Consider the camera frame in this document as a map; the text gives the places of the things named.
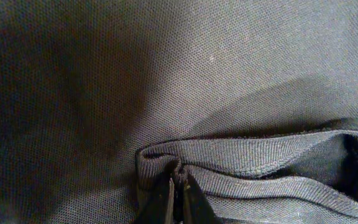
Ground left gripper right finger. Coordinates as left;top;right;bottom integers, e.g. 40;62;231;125
183;174;222;224

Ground black polo shirt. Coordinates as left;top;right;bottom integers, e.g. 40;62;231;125
0;1;358;223

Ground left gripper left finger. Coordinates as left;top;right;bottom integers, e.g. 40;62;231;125
133;174;175;224

